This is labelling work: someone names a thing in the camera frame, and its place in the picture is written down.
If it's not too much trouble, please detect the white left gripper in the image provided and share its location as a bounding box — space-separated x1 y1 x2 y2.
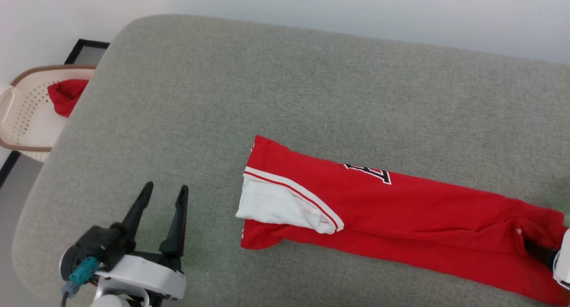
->
95 181 189 301

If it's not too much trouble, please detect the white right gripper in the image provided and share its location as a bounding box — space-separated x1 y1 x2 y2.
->
525 229 570 291

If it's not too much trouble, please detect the red and white jersey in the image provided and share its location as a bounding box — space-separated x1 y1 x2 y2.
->
236 135 570 306

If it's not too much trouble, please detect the red cloth in basket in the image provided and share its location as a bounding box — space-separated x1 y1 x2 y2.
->
47 78 90 119

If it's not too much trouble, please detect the cream laundry basket brown rim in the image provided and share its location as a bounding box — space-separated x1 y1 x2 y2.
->
0 65 97 163

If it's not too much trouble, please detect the teal-plug left arm cable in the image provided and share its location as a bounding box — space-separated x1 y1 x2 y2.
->
61 256 100 307

